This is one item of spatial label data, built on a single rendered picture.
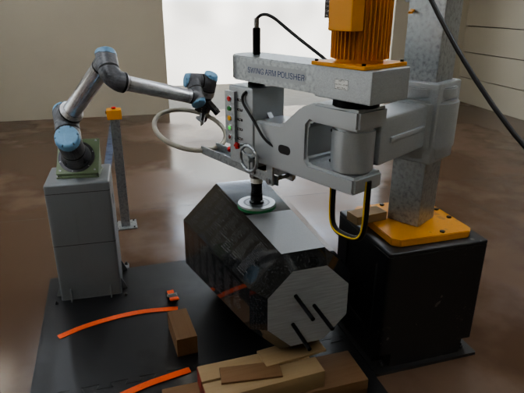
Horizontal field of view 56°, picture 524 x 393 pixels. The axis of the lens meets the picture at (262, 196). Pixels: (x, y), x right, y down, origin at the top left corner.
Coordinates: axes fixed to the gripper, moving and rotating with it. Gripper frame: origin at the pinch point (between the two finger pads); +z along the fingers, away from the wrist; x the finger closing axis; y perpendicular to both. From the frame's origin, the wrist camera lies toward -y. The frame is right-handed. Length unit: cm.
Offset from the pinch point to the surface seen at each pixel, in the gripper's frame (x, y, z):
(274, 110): 51, -55, -57
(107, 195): 61, 31, 42
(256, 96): 59, -46, -65
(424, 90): 34, -120, -90
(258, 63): 61, -43, -82
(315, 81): 81, -74, -93
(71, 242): 82, 42, 74
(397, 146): 64, -118, -72
